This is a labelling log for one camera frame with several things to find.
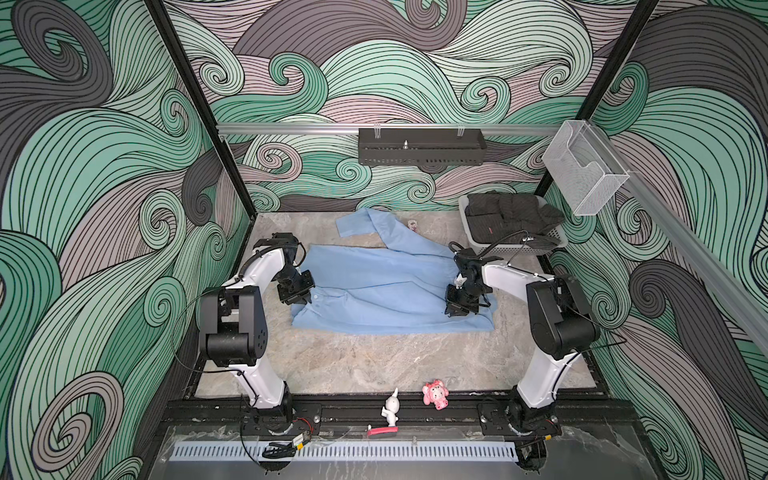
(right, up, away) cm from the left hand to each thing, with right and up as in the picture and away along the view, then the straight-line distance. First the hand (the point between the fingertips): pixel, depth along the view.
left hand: (310, 297), depth 88 cm
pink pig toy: (+35, -22, -13) cm, 44 cm away
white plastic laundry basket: (+68, +14, +12) cm, 70 cm away
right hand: (+43, -6, +5) cm, 43 cm away
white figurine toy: (+24, -25, -16) cm, 38 cm away
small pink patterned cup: (+33, +23, +21) cm, 46 cm away
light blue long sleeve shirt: (+27, +1, +9) cm, 28 cm away
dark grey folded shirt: (+71, +26, +22) cm, 78 cm away
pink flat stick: (+22, -27, -21) cm, 40 cm away
